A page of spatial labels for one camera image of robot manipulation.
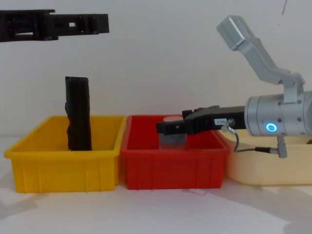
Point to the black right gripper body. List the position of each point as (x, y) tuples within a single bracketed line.
[(214, 118)]

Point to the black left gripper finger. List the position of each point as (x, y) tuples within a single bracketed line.
[(80, 24)]

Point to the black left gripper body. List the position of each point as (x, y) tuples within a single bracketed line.
[(22, 25)]

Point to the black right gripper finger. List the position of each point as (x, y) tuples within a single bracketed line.
[(171, 127), (188, 112)]

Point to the clear plastic jar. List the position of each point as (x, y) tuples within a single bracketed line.
[(172, 141)]

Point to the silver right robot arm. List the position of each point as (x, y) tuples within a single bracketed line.
[(280, 114)]

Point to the red plastic bin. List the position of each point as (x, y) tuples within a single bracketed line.
[(170, 168)]

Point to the cream plastic bin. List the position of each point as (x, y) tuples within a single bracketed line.
[(268, 165)]

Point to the white table cloth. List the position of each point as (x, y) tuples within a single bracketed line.
[(146, 212)]

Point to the tall black ribbed block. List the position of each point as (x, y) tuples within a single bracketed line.
[(79, 114)]

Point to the yellow plastic bin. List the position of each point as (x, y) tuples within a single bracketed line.
[(61, 168)]

